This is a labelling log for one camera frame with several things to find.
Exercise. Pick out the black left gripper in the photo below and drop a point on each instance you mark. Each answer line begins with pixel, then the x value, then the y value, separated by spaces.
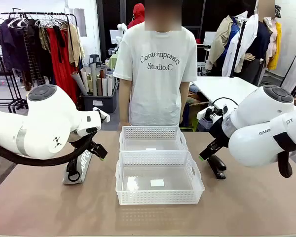
pixel 76 140

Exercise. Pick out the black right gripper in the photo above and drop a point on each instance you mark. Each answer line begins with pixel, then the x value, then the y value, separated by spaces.
pixel 218 134

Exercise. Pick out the grey CAMPUS pencil pouch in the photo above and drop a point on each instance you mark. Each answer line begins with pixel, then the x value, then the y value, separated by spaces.
pixel 85 164

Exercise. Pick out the black stapler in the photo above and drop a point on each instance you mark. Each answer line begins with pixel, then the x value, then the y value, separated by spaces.
pixel 218 166

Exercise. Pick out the person's right forearm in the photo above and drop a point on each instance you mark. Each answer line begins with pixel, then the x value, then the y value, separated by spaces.
pixel 124 108

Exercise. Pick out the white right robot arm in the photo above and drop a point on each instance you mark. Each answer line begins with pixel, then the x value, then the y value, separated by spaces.
pixel 261 116

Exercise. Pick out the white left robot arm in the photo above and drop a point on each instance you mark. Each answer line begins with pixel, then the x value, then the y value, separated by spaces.
pixel 47 118

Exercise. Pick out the person's left forearm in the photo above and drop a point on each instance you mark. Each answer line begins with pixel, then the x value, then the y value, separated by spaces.
pixel 184 106

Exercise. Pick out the person's right hand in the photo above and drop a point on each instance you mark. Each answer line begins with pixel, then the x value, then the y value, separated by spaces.
pixel 124 125

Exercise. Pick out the white basket under table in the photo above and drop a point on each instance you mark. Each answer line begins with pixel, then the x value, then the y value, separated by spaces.
pixel 203 124

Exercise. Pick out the cardboard box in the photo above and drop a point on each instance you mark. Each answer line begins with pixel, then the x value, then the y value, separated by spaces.
pixel 195 111

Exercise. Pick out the dark grey storage bin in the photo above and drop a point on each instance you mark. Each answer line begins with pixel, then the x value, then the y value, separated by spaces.
pixel 101 103

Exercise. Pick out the white perforated plastic basket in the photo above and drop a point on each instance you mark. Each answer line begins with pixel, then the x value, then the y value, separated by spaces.
pixel 150 134
pixel 158 196

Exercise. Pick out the white work table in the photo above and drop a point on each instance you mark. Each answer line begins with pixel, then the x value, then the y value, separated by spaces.
pixel 224 89

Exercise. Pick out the wide grey paper roll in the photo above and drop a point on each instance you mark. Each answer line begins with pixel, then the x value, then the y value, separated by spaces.
pixel 79 82

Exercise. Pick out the person in white T-shirt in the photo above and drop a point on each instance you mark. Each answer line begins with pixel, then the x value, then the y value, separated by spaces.
pixel 158 93

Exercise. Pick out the thin white paper roll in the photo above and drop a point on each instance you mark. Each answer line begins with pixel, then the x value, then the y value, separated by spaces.
pixel 85 79

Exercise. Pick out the tall grey paper roll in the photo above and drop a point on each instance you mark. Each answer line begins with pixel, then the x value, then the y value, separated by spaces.
pixel 93 79

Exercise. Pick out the brown paper roll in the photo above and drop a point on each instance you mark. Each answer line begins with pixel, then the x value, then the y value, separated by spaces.
pixel 102 74

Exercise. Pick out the red dress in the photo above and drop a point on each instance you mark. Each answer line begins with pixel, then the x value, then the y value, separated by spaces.
pixel 61 74

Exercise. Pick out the light green table cloth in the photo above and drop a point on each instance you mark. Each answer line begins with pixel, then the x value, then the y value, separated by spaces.
pixel 112 61

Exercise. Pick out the dark grey stool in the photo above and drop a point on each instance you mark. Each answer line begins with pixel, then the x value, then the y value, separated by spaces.
pixel 94 58

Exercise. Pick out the black stand pole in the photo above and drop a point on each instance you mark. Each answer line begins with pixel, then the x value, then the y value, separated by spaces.
pixel 239 47

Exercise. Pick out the mannequin with beige coat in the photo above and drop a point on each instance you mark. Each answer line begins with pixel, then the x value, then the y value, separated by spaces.
pixel 219 42

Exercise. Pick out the brown checked garment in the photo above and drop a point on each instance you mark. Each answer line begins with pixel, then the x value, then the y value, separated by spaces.
pixel 33 61

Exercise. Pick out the beige shirt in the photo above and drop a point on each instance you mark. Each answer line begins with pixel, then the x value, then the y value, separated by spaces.
pixel 75 47

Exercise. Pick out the small white board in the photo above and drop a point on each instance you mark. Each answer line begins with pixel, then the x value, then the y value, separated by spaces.
pixel 209 38

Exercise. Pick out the yellow garment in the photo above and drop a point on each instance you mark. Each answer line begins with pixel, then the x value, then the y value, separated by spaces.
pixel 276 49

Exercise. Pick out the pink garment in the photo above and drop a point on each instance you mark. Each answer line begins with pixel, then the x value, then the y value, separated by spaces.
pixel 272 44

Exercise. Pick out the olive patterned garment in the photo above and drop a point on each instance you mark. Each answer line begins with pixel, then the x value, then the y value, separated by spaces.
pixel 43 37

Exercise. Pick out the small white background robot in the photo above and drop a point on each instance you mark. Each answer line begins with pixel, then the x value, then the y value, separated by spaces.
pixel 122 32

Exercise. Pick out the dark purple jacket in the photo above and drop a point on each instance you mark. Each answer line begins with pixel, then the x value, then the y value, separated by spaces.
pixel 10 47

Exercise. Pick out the black metal clothes rack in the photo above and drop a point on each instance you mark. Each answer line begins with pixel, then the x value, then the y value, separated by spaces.
pixel 64 14

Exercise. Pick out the person in red hoodie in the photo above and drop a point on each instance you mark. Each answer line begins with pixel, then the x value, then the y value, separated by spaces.
pixel 138 14

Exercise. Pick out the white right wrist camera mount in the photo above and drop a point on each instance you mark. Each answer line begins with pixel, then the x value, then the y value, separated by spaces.
pixel 202 114

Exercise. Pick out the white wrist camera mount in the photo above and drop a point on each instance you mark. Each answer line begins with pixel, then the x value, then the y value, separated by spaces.
pixel 102 116
pixel 202 114

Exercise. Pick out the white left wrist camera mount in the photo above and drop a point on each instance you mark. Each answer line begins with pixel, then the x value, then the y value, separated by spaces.
pixel 102 116

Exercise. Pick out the white wall panel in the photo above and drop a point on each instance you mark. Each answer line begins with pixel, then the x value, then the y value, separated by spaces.
pixel 80 22

